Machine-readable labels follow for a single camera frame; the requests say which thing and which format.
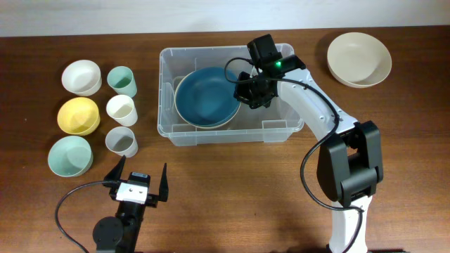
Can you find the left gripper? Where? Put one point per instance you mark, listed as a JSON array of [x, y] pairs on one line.
[[151, 199]]

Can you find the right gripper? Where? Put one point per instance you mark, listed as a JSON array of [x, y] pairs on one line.
[[240, 94]]

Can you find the cream bowl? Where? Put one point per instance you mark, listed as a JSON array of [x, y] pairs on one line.
[[211, 126]]

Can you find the dark blue bowl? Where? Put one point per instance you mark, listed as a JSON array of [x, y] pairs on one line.
[[205, 96]]

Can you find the beige bowl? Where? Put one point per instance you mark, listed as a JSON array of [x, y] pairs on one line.
[[358, 60]]

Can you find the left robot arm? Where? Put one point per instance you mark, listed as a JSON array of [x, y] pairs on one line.
[[119, 233]]

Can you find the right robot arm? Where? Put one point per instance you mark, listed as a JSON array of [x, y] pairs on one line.
[[350, 160]]

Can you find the clear plastic storage container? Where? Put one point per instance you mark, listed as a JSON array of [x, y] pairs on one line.
[[272, 124]]

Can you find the grey cup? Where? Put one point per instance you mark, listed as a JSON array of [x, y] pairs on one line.
[[122, 141]]

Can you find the mint green small bowl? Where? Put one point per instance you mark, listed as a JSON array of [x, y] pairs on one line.
[[71, 156]]

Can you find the cream white cup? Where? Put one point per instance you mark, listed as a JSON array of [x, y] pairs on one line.
[[122, 109]]

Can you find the yellow small bowl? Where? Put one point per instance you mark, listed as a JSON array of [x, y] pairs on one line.
[[79, 116]]

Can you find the mint green cup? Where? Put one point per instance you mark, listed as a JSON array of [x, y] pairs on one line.
[[121, 79]]

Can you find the white small bowl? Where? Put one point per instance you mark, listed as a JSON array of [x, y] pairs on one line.
[[82, 78]]

